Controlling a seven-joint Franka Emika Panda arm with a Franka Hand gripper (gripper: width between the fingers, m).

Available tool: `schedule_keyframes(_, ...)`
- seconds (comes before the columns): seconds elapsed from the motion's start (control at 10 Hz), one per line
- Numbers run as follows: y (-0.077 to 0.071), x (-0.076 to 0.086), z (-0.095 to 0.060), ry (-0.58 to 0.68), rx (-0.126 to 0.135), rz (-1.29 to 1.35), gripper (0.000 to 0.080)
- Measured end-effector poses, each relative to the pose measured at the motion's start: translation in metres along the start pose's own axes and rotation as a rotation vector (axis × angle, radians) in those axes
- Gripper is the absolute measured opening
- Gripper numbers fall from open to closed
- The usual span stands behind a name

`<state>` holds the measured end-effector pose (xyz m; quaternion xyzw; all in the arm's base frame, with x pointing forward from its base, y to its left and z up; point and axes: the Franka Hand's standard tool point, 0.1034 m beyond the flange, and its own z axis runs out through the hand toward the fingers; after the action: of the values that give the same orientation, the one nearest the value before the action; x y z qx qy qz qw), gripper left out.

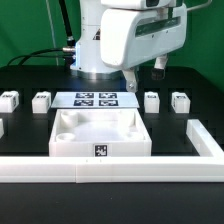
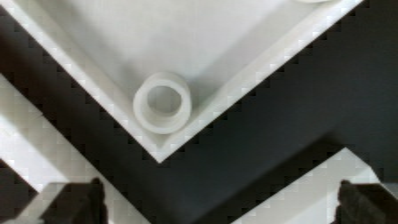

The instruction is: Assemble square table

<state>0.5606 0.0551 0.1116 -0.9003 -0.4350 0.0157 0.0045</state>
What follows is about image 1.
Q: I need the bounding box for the white block left edge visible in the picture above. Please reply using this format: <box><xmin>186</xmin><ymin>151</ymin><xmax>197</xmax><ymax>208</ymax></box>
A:
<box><xmin>0</xmin><ymin>118</ymin><xmax>4</xmax><ymax>139</ymax></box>

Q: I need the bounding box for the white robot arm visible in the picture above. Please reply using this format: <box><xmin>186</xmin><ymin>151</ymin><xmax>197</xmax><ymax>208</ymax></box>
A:
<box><xmin>71</xmin><ymin>0</ymin><xmax>187</xmax><ymax>92</ymax></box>

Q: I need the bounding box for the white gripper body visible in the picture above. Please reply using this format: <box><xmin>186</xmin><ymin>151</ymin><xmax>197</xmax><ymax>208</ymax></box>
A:
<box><xmin>100</xmin><ymin>3</ymin><xmax>187</xmax><ymax>70</ymax></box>

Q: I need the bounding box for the white L-shaped obstacle fence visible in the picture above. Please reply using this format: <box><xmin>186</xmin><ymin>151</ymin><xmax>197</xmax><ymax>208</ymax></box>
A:
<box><xmin>0</xmin><ymin>119</ymin><xmax>224</xmax><ymax>183</ymax></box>

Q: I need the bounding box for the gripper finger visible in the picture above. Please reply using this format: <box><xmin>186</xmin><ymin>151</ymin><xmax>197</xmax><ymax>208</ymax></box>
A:
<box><xmin>123</xmin><ymin>68</ymin><xmax>138</xmax><ymax>93</ymax></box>
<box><xmin>151</xmin><ymin>55</ymin><xmax>168</xmax><ymax>81</ymax></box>

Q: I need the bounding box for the white base marker plate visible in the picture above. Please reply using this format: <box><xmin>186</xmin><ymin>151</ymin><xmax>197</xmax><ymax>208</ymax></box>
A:
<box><xmin>51</xmin><ymin>92</ymin><xmax>139</xmax><ymax>108</ymax></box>

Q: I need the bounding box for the white square table top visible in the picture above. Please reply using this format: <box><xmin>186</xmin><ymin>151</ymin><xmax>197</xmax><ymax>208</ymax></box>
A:
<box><xmin>49</xmin><ymin>109</ymin><xmax>152</xmax><ymax>157</ymax></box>

